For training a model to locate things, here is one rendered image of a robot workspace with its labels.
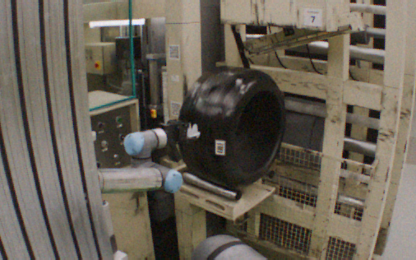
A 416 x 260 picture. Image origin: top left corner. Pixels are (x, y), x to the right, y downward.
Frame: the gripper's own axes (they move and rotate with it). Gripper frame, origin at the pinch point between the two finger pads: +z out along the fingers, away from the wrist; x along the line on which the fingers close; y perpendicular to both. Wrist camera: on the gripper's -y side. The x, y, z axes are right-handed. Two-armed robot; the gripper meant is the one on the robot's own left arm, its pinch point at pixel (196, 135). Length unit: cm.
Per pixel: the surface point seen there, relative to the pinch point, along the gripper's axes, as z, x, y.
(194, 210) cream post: 31, 26, -54
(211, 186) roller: 17.0, 4.3, -28.5
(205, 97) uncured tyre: 6.5, 2.4, 14.6
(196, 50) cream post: 26.1, 26.5, 32.9
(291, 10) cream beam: 40, -17, 56
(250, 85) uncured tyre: 19.5, -10.9, 20.9
